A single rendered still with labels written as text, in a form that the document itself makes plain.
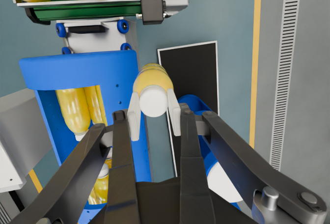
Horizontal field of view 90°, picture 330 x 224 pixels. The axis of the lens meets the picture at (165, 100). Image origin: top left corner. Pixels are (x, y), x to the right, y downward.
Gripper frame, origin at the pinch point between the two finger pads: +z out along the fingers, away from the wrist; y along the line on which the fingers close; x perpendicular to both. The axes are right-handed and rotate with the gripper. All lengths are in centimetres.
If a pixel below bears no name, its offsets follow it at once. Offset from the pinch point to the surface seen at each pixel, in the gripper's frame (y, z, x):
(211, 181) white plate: 21, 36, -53
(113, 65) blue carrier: -8.4, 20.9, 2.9
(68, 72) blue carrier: -16.6, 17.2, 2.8
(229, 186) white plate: 30, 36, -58
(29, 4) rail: -35, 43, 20
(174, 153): 14, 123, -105
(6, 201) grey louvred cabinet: -160, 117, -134
